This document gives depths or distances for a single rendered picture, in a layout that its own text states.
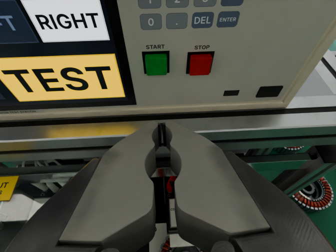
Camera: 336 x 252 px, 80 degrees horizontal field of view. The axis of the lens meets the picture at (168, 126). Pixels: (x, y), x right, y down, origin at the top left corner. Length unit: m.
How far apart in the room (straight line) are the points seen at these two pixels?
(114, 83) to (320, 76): 0.26
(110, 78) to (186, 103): 0.08
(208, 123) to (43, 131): 0.18
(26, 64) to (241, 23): 0.18
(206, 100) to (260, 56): 0.07
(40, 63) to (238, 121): 0.20
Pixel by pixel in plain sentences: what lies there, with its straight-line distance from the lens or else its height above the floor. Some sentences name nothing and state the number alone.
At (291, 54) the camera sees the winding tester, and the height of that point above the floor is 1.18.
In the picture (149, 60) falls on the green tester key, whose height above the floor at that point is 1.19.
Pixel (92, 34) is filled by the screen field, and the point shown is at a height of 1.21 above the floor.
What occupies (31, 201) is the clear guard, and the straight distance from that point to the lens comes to 0.28.
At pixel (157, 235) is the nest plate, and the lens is 0.51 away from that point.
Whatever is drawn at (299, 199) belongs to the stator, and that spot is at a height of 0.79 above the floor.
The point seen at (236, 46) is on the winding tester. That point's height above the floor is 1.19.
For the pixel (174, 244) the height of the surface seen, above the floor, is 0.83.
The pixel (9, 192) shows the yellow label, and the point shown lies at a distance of 0.30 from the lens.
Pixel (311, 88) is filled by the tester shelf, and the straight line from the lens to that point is 0.31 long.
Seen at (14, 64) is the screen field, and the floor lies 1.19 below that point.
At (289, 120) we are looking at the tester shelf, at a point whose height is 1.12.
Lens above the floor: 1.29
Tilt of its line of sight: 54 degrees down
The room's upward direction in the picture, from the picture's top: straight up
